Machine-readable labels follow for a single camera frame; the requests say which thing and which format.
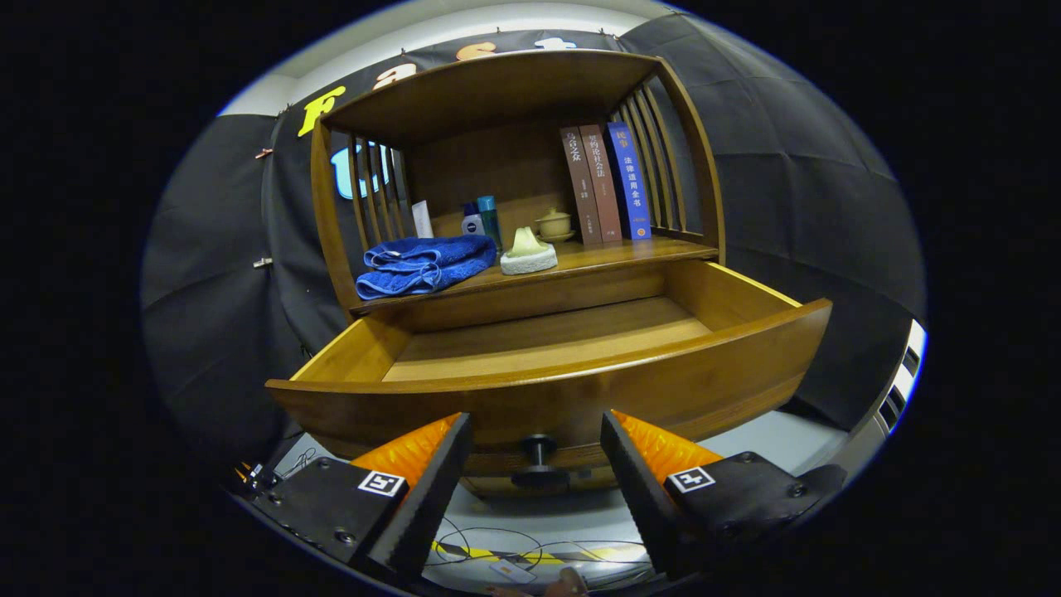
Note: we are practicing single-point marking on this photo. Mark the wooden cabinet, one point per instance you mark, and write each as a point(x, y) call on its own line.
point(497, 91)

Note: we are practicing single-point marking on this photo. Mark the wooden drawer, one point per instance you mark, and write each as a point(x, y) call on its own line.
point(580, 390)

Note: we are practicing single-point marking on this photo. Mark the blue folded towel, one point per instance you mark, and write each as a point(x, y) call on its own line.
point(431, 257)

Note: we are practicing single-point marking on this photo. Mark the reddish brown book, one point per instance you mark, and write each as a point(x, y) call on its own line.
point(601, 182)

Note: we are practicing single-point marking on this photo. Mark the beige lidded teacup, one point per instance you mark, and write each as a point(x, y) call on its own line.
point(554, 224)

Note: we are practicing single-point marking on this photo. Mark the blue book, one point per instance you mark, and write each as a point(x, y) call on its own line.
point(630, 182)

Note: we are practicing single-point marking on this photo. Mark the wooden countertop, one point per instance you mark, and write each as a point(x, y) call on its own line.
point(613, 253)

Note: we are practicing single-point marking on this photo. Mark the white vented unit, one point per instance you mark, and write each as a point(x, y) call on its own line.
point(903, 373)

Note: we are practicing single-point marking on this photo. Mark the black backdrop cloth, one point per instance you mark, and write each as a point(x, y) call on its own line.
point(787, 207)

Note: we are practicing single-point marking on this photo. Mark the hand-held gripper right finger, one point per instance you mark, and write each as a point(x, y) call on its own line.
point(642, 493)

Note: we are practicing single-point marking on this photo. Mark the white tube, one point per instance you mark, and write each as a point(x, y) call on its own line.
point(422, 220)

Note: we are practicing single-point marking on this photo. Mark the white lotion bottle blue cap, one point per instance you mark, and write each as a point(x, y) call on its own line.
point(472, 224)

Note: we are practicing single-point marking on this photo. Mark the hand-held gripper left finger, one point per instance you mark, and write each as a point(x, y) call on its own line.
point(427, 493)

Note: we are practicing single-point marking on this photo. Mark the teal bottle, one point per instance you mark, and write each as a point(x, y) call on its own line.
point(489, 217)

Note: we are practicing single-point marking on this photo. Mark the yellow black floor tape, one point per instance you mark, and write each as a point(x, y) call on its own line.
point(464, 551)

